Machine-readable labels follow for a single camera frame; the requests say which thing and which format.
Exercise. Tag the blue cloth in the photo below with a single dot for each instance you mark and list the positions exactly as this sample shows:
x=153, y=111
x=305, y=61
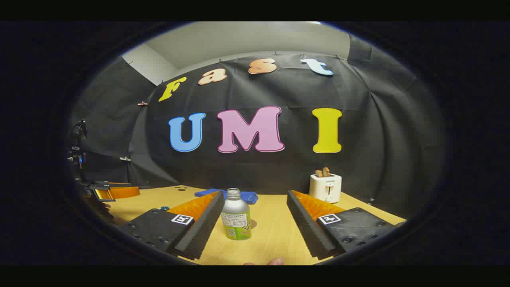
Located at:
x=249, y=196

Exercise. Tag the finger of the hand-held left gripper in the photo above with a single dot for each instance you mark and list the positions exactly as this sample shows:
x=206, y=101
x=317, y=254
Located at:
x=119, y=193
x=115, y=184

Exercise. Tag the silver water bottle green label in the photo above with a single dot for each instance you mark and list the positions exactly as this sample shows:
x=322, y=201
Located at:
x=235, y=215

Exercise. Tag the black backdrop cloth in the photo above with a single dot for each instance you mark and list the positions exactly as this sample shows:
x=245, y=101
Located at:
x=279, y=167

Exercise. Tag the round brown coaster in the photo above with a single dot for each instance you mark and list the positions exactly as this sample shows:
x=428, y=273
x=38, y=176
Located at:
x=253, y=224

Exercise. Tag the white toaster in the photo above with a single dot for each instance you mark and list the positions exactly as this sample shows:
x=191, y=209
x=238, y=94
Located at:
x=324, y=189

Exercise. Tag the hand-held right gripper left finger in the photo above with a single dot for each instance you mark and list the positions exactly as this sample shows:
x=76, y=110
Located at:
x=205, y=227

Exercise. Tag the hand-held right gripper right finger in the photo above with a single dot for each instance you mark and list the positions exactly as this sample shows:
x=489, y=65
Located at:
x=306, y=227

